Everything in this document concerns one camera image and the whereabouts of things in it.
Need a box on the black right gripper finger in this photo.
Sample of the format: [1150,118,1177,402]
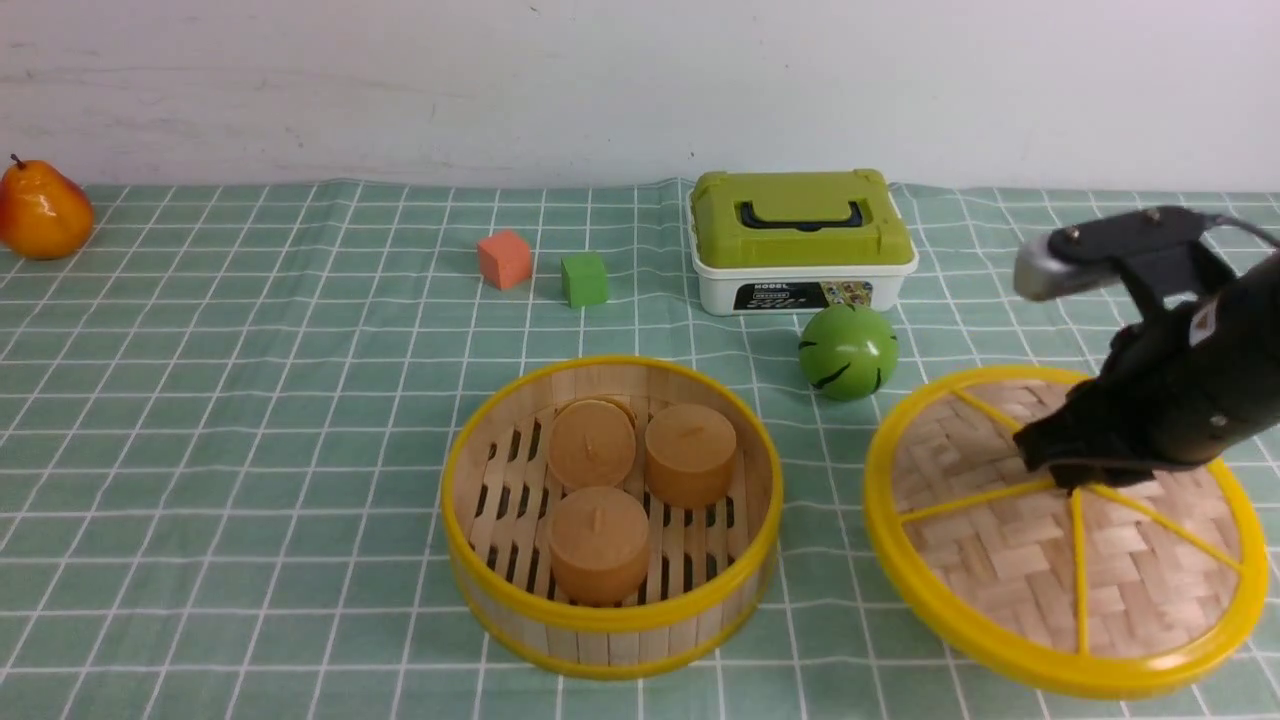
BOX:
[1055,457,1151,493]

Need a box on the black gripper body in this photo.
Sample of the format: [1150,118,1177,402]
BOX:
[1069,255,1277,471]

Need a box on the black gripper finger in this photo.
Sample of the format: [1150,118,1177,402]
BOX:
[1012,405,1085,477]

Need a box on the yellow woven bamboo steamer lid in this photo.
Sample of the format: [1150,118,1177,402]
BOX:
[863,365,1270,700]

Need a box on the yellow bamboo steamer basket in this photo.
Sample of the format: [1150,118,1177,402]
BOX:
[440,355,785,680]

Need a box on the green striped toy melon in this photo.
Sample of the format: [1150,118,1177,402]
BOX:
[797,304,900,401]

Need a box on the green lidded white storage box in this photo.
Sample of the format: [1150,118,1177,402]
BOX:
[687,169,919,316]

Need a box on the brown bun back right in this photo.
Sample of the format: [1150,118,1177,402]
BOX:
[644,404,739,510]

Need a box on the brown bun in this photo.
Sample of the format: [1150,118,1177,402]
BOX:
[547,398,637,493]
[548,486,650,607]
[644,404,739,510]

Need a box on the brown bun back left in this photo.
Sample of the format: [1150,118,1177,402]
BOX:
[547,398,637,493]

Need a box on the brown bun front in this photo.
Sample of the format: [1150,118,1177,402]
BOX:
[548,486,650,607]

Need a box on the green foam cube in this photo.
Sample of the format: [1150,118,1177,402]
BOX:
[559,251,611,309]

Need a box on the orange foam cube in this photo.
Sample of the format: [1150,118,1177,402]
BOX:
[476,231,534,291]

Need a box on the green checkered tablecloth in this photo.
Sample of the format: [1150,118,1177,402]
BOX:
[1,179,1277,719]

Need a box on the orange plastic pear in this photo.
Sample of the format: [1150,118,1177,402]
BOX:
[1,154,95,261]

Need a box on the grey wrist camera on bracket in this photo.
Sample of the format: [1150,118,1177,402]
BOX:
[1012,206,1236,322]

